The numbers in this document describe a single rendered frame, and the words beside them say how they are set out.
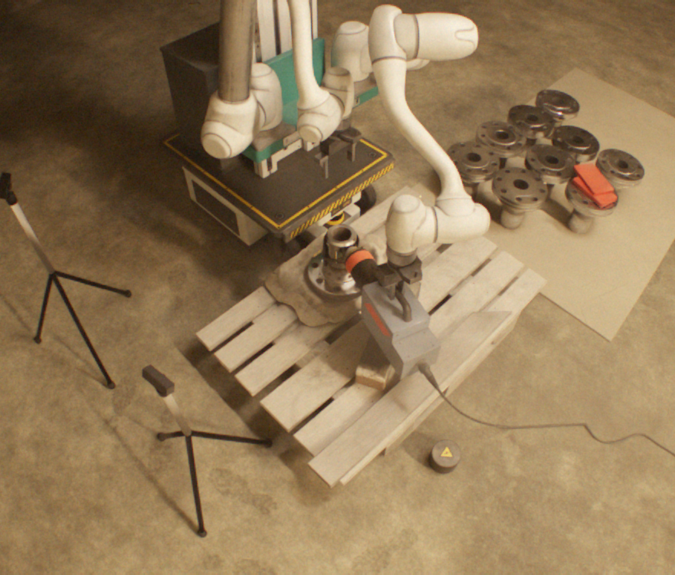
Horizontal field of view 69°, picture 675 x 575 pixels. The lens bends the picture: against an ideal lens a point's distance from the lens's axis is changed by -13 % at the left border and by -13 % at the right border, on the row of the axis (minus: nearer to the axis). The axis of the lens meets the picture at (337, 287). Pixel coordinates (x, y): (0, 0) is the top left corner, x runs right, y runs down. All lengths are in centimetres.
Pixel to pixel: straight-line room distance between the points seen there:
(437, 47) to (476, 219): 51
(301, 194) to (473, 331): 89
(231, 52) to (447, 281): 123
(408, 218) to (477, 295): 86
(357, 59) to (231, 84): 67
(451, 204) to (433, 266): 81
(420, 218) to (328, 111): 43
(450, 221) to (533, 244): 123
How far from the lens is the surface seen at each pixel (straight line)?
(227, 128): 174
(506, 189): 255
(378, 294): 179
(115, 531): 205
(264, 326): 209
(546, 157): 285
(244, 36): 160
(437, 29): 163
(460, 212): 151
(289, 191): 232
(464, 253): 237
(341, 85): 173
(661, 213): 323
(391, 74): 157
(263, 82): 189
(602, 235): 289
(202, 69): 218
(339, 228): 207
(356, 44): 217
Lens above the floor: 186
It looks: 52 degrees down
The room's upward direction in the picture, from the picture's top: straight up
